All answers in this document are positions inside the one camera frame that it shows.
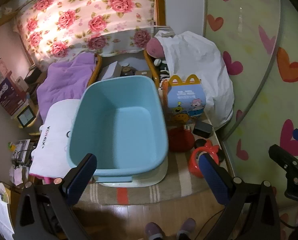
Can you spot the white box on chair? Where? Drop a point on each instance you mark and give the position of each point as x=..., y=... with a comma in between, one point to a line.
x=111, y=71

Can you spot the right purple slipper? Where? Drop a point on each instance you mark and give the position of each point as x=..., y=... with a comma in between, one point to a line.
x=186, y=229

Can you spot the light blue plastic basin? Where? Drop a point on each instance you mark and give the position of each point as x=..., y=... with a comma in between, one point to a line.
x=121, y=122

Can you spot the Happy Meal cardboard box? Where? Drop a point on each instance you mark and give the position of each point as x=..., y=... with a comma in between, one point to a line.
x=183, y=101

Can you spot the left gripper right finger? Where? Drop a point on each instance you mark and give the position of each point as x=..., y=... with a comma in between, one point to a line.
x=262, y=219

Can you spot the white Kotex package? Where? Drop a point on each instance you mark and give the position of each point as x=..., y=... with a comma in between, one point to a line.
x=49, y=157

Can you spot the white storage box lid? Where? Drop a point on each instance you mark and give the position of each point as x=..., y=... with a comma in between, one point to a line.
x=139, y=180

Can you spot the rose floral bedspread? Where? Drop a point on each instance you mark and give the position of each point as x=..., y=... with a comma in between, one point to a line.
x=59, y=30

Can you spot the red Minnie Mouse alarm clock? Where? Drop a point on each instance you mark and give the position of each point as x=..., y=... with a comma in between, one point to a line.
x=203, y=147

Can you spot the purple cardboard box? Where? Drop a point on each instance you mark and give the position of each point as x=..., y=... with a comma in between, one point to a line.
x=11, y=98

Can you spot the purple slipper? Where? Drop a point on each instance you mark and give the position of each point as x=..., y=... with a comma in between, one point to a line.
x=186, y=229
x=154, y=232

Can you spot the purple quilted blanket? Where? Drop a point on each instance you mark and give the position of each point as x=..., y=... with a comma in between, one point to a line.
x=65, y=80

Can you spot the left purple slipper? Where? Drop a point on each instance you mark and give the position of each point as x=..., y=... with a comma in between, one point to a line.
x=154, y=232

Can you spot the grey 65W power charger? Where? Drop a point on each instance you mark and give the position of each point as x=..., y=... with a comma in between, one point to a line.
x=202, y=129

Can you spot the red fabric pouch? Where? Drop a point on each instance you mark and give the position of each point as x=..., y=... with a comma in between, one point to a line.
x=181, y=140

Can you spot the pink plush toy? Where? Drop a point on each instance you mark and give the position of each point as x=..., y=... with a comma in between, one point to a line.
x=155, y=49

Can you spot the heart pattern play tent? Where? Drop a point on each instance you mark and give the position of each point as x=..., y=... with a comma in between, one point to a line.
x=258, y=40

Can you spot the small framed picture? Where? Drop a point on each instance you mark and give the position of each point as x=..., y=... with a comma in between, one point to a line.
x=25, y=117

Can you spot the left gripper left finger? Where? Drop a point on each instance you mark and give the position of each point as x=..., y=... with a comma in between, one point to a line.
x=45, y=211

